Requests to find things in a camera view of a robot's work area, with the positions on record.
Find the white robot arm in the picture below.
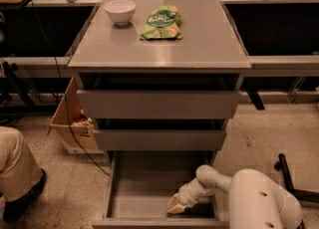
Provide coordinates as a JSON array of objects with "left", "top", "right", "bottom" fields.
[{"left": 167, "top": 165, "right": 303, "bottom": 229}]

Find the grey top drawer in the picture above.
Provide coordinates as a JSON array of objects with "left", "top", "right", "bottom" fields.
[{"left": 77, "top": 90, "right": 240, "bottom": 119}]

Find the grey bottom drawer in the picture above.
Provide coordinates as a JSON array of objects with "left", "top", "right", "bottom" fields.
[{"left": 92, "top": 151, "right": 229, "bottom": 229}]

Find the grey drawer cabinet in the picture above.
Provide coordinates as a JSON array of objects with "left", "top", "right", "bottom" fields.
[{"left": 67, "top": 0, "right": 252, "bottom": 161}]

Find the black floor cable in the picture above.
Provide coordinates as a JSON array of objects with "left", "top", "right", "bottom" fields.
[{"left": 13, "top": 0, "right": 112, "bottom": 177}]

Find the cardboard box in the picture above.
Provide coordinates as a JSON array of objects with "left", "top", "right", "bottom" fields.
[{"left": 50, "top": 78, "right": 102, "bottom": 154}]

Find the black metal stand leg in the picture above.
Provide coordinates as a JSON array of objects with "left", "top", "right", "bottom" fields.
[{"left": 274, "top": 153, "right": 319, "bottom": 203}]

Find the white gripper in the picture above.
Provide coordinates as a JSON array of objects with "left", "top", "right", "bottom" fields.
[{"left": 167, "top": 178, "right": 216, "bottom": 214}]

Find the black shoe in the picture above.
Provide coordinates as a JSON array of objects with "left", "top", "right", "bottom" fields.
[{"left": 3, "top": 169, "right": 47, "bottom": 223}]

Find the green snack bag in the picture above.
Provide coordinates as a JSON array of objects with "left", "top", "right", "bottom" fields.
[{"left": 140, "top": 5, "right": 182, "bottom": 40}]

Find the grey drawer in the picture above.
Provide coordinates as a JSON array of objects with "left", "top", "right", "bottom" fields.
[
  {"left": 94, "top": 129, "right": 226, "bottom": 151},
  {"left": 92, "top": 151, "right": 229, "bottom": 229},
  {"left": 77, "top": 90, "right": 240, "bottom": 119}
]

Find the grey middle drawer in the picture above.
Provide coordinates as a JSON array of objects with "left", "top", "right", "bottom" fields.
[{"left": 94, "top": 129, "right": 226, "bottom": 151}]

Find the white ceramic bowl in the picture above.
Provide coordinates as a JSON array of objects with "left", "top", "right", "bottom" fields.
[{"left": 104, "top": 0, "right": 136, "bottom": 25}]

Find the beige trouser leg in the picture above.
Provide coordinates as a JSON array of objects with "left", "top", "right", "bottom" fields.
[{"left": 0, "top": 126, "right": 43, "bottom": 202}]

